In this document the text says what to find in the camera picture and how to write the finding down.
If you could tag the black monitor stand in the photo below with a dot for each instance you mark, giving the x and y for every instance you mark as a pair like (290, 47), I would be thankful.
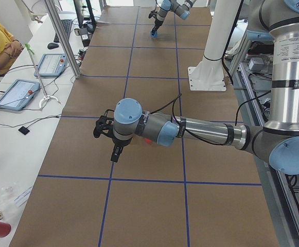
(85, 15)

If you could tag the grey power adapter box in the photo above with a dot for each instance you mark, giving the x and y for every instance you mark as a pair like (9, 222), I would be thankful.
(256, 64)

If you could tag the small black square pad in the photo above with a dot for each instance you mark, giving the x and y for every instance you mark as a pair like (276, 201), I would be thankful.
(24, 130)

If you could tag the blue teach pendant tablet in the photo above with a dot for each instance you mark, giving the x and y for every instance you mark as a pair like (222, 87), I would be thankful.
(52, 65)
(19, 94)

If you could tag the white central pedestal column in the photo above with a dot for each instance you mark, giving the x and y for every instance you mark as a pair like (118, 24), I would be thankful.
(208, 75)

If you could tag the blue cube block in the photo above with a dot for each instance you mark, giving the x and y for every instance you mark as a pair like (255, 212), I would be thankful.
(153, 33)

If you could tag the aluminium frame post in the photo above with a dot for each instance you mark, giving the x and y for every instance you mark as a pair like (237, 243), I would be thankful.
(64, 41)

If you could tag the far blue teach pendant tablet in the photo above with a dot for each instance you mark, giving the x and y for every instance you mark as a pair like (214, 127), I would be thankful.
(52, 65)

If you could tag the silver rod white stand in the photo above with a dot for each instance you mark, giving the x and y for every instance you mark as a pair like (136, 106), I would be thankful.
(46, 97)

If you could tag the near blue teach pendant tablet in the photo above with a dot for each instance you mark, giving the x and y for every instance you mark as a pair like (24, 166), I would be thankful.
(19, 94)

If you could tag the black computer mouse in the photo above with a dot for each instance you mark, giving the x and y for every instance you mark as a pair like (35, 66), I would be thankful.
(52, 45)

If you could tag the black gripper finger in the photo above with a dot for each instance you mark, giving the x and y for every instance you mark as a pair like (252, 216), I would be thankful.
(117, 151)
(155, 28)

